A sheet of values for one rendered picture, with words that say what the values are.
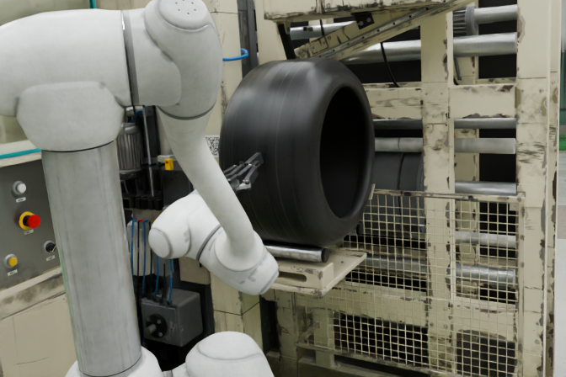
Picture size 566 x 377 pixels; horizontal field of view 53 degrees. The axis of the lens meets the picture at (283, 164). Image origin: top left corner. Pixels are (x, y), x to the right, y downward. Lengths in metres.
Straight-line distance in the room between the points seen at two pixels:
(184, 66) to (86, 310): 0.39
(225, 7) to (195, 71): 1.15
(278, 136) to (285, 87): 0.15
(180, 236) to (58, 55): 0.58
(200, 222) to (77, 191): 0.47
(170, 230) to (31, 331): 0.72
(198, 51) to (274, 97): 0.86
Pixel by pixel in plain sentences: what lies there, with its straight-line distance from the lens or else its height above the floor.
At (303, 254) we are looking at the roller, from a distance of 1.75.
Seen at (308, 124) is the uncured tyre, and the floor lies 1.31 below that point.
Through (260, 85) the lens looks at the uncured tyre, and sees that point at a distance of 1.67.
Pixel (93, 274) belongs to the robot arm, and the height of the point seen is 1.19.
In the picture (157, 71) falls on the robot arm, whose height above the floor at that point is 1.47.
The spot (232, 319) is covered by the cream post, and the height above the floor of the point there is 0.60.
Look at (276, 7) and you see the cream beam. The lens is 2.07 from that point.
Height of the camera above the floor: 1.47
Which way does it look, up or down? 10 degrees down
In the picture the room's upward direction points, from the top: 4 degrees counter-clockwise
